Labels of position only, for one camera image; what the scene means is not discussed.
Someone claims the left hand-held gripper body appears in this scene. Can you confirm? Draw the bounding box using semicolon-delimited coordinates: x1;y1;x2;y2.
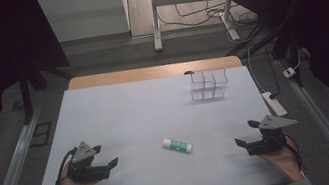
62;137;114;185

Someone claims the clear acrylic compartment organizer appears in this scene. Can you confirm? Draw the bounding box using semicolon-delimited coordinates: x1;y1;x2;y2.
185;65;232;104

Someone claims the white table cover sheet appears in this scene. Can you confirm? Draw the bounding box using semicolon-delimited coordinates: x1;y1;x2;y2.
12;55;295;185

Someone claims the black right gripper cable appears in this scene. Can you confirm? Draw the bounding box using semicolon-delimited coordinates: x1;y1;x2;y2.
282;131;305;174

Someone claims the person's right hand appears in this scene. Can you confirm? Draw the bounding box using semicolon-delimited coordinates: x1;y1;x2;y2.
256;136;305;185

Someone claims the black floor cable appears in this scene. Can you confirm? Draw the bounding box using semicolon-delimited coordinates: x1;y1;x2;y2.
154;0;260;41

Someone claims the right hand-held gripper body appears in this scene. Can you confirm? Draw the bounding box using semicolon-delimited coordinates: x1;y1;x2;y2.
240;109;302;158

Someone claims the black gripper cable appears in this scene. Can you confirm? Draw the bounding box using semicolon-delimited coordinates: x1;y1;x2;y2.
282;131;305;174
45;147;85;185

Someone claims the white and green glue stick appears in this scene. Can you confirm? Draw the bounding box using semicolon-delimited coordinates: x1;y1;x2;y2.
160;133;195;158

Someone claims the white power strip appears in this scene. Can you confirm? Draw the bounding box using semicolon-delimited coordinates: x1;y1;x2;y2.
260;88;289;120

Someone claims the black floor plate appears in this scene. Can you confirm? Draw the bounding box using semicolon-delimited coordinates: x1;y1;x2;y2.
26;121;57;149

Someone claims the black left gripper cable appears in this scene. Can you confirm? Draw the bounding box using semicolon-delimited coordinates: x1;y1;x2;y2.
45;147;85;185

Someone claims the small white plug adapter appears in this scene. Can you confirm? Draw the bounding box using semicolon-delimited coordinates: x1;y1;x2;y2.
281;66;298;80

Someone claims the black metal stand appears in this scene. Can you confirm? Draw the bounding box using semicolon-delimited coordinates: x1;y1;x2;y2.
11;44;81;126
217;0;329;99

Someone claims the white cabinet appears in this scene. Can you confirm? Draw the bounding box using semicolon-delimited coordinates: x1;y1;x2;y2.
36;0;134;48

